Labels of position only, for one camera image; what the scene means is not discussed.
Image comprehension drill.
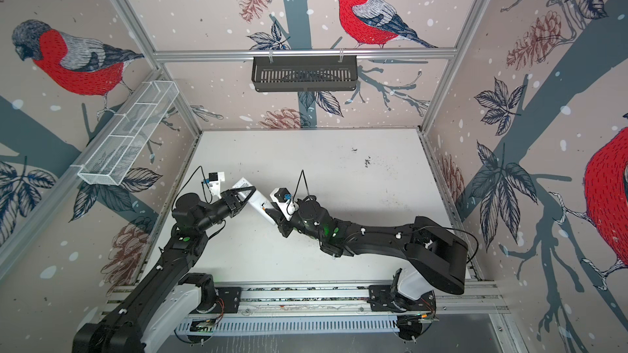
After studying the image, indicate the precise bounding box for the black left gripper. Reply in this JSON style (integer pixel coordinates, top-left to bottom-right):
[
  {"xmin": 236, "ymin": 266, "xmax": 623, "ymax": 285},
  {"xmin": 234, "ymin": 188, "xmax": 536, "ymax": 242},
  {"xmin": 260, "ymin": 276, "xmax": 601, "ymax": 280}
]
[{"xmin": 196, "ymin": 186, "xmax": 255, "ymax": 234}]

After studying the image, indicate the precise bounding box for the white remote control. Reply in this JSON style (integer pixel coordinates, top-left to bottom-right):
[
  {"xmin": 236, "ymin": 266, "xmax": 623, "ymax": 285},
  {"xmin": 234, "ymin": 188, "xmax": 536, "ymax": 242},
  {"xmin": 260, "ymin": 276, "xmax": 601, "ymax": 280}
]
[{"xmin": 232, "ymin": 177, "xmax": 276, "ymax": 227}]

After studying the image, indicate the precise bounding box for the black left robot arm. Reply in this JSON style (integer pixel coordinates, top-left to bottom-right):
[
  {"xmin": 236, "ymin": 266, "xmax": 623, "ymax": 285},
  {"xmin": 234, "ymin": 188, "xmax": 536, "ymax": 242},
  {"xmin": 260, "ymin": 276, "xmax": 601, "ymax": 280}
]
[{"xmin": 72, "ymin": 186, "xmax": 257, "ymax": 352}]

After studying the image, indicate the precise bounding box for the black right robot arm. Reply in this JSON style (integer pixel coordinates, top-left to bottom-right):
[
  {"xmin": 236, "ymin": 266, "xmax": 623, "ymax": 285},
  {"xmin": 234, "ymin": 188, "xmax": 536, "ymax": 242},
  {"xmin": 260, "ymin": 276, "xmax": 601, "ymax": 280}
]
[{"xmin": 263, "ymin": 198, "xmax": 468, "ymax": 295}]

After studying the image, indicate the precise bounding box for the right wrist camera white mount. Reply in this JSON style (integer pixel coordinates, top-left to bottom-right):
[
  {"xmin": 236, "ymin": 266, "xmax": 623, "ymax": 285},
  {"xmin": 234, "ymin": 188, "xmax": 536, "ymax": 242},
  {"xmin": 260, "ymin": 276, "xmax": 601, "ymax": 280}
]
[{"xmin": 271, "ymin": 187, "xmax": 299, "ymax": 221}]

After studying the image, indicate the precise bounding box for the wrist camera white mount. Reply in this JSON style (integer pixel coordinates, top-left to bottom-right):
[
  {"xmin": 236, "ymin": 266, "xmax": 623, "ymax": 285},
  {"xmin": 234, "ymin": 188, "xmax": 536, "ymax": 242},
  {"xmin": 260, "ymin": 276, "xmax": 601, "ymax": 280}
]
[
  {"xmin": 203, "ymin": 172, "xmax": 225, "ymax": 197},
  {"xmin": 271, "ymin": 187, "xmax": 299, "ymax": 221}
]

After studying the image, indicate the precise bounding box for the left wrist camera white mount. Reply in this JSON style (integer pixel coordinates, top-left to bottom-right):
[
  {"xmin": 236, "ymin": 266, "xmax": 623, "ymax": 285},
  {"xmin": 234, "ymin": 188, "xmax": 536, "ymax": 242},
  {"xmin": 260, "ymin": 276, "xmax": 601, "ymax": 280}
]
[{"xmin": 203, "ymin": 172, "xmax": 225, "ymax": 197}]

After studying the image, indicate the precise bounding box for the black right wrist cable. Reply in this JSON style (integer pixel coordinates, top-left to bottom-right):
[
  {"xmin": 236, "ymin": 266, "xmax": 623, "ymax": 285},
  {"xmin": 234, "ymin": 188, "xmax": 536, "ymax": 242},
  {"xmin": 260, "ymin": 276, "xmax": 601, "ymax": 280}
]
[{"xmin": 292, "ymin": 169, "xmax": 311, "ymax": 200}]

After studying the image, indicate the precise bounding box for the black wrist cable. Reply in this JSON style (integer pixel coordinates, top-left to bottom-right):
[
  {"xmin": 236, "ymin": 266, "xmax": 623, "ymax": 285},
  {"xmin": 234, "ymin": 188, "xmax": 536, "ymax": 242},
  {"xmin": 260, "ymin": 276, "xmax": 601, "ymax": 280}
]
[
  {"xmin": 170, "ymin": 165, "xmax": 209, "ymax": 207},
  {"xmin": 292, "ymin": 169, "xmax": 311, "ymax": 200}
]

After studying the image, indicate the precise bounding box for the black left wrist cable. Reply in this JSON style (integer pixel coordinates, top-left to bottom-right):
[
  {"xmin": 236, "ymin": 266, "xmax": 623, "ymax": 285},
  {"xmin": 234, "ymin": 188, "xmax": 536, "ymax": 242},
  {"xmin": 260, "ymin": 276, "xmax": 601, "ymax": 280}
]
[{"xmin": 170, "ymin": 165, "xmax": 209, "ymax": 207}]

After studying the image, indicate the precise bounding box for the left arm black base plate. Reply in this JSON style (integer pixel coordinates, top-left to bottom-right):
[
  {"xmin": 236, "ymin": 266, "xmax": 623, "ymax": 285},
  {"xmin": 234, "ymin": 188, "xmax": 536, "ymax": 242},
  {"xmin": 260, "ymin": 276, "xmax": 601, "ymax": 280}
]
[{"xmin": 195, "ymin": 287, "xmax": 242, "ymax": 315}]

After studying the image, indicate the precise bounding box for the black wall basket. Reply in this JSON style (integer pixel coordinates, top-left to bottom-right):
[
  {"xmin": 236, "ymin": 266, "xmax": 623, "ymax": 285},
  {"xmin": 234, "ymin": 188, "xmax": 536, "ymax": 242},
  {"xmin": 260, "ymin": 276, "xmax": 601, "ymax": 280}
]
[{"xmin": 251, "ymin": 56, "xmax": 358, "ymax": 92}]

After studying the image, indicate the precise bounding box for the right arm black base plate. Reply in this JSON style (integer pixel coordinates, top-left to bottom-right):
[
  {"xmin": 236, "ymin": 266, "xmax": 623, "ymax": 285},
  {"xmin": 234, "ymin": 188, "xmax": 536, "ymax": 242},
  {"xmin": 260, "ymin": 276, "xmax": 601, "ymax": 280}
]
[{"xmin": 367, "ymin": 285, "xmax": 436, "ymax": 313}]

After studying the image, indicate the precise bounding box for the white wire mesh basket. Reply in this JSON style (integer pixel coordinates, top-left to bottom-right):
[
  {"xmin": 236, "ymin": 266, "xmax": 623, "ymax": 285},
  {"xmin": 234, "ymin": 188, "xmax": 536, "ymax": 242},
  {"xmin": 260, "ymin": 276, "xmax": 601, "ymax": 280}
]
[{"xmin": 78, "ymin": 80, "xmax": 179, "ymax": 186}]

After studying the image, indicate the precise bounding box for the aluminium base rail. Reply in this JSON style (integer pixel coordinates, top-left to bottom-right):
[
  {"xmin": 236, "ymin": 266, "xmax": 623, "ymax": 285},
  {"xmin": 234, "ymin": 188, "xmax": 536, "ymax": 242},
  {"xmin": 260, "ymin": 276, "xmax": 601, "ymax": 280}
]
[{"xmin": 97, "ymin": 281, "xmax": 506, "ymax": 337}]

